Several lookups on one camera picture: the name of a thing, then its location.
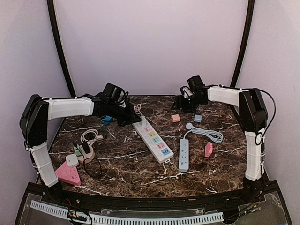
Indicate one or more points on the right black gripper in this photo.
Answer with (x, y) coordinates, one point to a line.
(180, 103)

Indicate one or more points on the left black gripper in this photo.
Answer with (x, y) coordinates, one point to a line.
(131, 116)

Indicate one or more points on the light blue charger plug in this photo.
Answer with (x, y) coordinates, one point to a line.
(197, 118)

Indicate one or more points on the pink charger plug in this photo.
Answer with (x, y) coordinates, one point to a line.
(175, 118)

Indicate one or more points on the blue square plug adapter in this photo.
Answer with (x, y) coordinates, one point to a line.
(106, 120)

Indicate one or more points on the white multicolour power strip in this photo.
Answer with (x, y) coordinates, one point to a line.
(153, 141)

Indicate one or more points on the pink square plug adapter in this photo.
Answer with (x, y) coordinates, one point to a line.
(208, 149)

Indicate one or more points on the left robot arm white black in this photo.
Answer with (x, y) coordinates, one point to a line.
(42, 118)

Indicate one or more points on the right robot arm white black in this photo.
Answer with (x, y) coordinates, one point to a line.
(249, 109)

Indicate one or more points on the pink round socket base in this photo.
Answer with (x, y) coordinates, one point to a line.
(86, 153)

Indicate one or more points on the green plug adapter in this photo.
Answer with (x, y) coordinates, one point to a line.
(77, 150)

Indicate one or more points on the pink triangular power socket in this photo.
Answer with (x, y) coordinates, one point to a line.
(68, 174)

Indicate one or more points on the white square charger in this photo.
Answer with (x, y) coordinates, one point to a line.
(72, 160)

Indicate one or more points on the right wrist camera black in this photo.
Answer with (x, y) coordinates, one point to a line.
(195, 83)

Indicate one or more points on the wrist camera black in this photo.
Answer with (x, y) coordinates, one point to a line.
(115, 94)
(195, 83)

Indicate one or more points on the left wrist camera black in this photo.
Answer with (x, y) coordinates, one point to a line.
(115, 94)

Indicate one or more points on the white slotted cable duct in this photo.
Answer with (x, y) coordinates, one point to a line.
(122, 217)

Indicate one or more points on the left black frame post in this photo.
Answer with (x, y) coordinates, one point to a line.
(59, 47)

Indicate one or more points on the black frame post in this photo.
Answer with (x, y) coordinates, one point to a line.
(59, 47)
(244, 43)

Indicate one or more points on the right black frame post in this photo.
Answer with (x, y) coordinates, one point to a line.
(244, 43)

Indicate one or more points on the black front rail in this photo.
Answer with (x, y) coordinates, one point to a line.
(265, 208)

